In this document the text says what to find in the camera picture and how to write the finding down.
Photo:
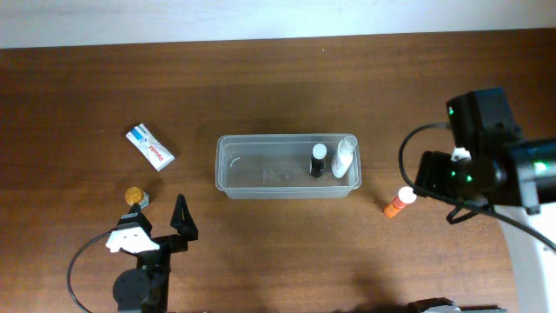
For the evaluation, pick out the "clear plastic container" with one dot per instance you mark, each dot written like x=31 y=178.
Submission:
x=277 y=166

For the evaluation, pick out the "white dropper bottle clear cap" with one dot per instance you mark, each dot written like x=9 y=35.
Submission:
x=344 y=156

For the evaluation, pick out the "gold lid small jar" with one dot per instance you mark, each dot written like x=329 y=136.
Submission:
x=135 y=195

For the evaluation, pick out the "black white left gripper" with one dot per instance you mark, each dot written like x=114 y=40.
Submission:
x=165 y=243

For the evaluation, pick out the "white Panadol box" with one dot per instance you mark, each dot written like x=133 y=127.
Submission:
x=155 y=153

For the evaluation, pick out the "dark bottle white cap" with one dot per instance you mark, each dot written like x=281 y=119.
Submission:
x=318 y=160

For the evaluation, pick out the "orange bottle white cap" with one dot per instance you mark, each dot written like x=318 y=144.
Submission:
x=404 y=197

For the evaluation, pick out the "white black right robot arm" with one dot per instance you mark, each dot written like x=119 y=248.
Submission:
x=481 y=121

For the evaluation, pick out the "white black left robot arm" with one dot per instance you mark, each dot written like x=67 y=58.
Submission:
x=145 y=288

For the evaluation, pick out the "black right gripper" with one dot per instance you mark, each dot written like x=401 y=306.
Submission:
x=434 y=174

